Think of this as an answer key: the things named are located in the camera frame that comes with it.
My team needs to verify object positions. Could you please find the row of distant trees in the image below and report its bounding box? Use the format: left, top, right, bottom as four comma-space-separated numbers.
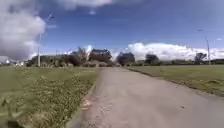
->
25, 46, 224, 68

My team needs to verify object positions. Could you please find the green grass field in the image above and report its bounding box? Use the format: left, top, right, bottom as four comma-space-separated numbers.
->
127, 63, 224, 98
0, 65, 102, 128

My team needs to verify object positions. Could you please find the building with dark roof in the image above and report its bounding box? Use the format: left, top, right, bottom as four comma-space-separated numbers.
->
88, 48, 113, 64

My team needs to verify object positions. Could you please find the tall street light pole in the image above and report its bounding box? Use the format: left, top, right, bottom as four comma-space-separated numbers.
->
197, 28, 212, 66
36, 12, 54, 68

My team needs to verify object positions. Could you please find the grey concrete path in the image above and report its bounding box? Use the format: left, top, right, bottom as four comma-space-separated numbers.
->
64, 66, 224, 128

